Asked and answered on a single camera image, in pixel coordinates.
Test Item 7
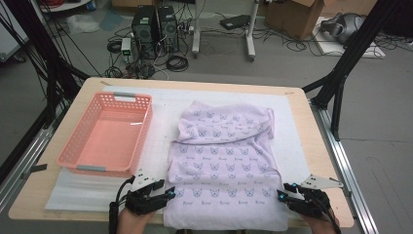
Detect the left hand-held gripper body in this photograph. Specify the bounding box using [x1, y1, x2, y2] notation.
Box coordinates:
[125, 168, 169, 216]

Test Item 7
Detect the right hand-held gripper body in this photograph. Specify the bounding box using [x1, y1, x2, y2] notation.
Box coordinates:
[285, 174, 345, 219]

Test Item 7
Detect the lilac printed towel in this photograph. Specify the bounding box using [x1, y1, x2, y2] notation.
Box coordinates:
[163, 99, 290, 232]

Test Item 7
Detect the pink plastic basket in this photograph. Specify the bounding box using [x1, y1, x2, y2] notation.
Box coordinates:
[56, 91, 154, 178]

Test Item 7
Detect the person's right hand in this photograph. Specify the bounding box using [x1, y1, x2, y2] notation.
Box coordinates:
[300, 211, 340, 234]

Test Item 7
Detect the white grid mat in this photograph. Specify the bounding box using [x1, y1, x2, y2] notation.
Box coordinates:
[45, 85, 311, 218]

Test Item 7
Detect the white power box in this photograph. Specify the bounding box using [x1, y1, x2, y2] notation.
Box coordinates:
[120, 37, 132, 62]

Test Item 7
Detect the white flat board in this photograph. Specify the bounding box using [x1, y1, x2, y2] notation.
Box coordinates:
[313, 16, 388, 59]

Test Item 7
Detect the black computer tower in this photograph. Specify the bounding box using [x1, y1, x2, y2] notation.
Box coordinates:
[131, 5, 159, 60]
[157, 5, 180, 54]

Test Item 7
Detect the white metal stand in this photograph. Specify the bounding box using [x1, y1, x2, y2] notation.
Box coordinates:
[191, 0, 261, 62]

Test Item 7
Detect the large cardboard box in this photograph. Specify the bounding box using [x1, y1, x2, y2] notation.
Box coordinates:
[264, 0, 325, 42]

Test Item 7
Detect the grey headset device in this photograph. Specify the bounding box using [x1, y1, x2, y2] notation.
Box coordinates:
[319, 12, 366, 45]

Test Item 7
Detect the teal floor sheet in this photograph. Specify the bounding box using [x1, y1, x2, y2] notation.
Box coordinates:
[98, 9, 125, 32]

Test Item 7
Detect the black flat box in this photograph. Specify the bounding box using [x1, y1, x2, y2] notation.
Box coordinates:
[219, 14, 251, 31]

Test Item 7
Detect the clear plastic bag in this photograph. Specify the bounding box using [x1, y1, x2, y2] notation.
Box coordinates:
[66, 14, 101, 35]

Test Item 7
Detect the round white table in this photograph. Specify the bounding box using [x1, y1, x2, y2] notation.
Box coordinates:
[38, 0, 92, 14]

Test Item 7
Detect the left hand-held gripper black cable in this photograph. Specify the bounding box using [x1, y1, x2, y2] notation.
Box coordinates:
[108, 175, 135, 234]

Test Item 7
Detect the aluminium rail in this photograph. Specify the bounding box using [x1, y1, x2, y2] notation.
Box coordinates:
[310, 100, 379, 234]
[0, 126, 55, 213]

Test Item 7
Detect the grey metal bracket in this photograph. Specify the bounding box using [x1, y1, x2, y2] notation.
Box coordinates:
[20, 163, 48, 179]

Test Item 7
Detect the coiled black cable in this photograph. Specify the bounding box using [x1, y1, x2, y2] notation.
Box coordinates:
[104, 65, 124, 79]
[106, 40, 123, 55]
[166, 55, 190, 73]

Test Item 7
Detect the black metal frame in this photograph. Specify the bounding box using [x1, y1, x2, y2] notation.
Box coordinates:
[0, 0, 91, 125]
[301, 0, 402, 142]

